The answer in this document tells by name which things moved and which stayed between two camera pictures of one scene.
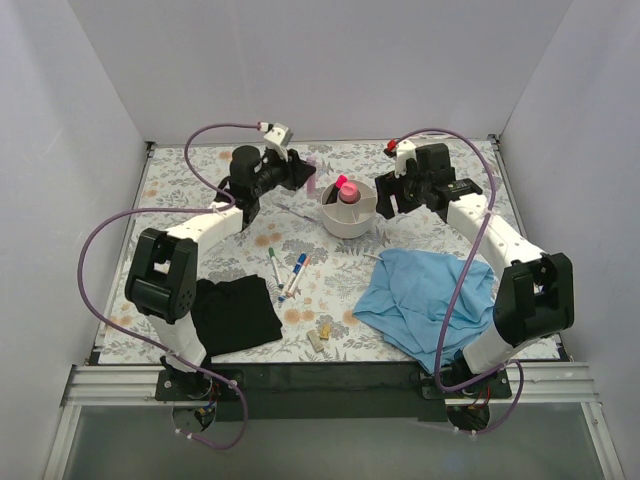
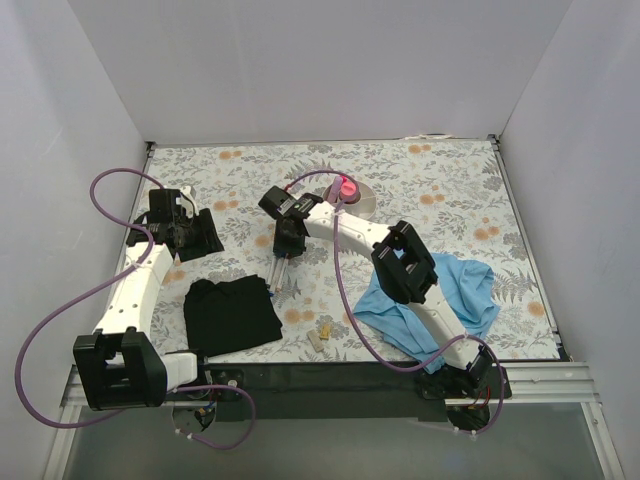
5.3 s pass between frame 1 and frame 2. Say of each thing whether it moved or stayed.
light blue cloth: stayed
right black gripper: moved
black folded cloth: stayed
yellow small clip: stayed
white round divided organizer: stayed
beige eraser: stayed
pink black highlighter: stayed
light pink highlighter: moved
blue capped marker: moved
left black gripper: moved
